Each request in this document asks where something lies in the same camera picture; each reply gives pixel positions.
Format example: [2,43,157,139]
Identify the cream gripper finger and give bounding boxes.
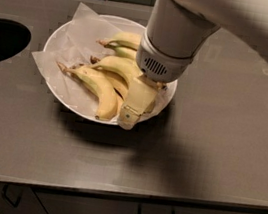
[117,75,159,130]

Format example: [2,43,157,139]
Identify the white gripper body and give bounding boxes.
[136,28,195,83]

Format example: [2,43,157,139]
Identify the curved banana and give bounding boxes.
[90,56,142,86]

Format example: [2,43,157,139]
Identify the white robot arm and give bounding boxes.
[117,0,268,130]

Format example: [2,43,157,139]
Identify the right front banana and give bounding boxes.
[144,100,156,114]

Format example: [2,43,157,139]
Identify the small middle banana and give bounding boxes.
[102,70,129,99]

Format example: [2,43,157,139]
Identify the hidden small banana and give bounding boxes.
[115,92,124,115]

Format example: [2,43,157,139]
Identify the top back banana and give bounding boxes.
[98,31,141,50]

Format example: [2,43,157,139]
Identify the front left banana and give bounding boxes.
[57,62,118,121]

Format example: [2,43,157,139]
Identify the white bowl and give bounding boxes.
[33,5,187,135]

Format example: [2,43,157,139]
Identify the white parchment paper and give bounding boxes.
[33,3,177,129]

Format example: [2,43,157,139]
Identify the black round sink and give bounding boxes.
[0,18,32,62]

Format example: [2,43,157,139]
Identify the black left cabinet handle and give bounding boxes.
[1,184,24,208]

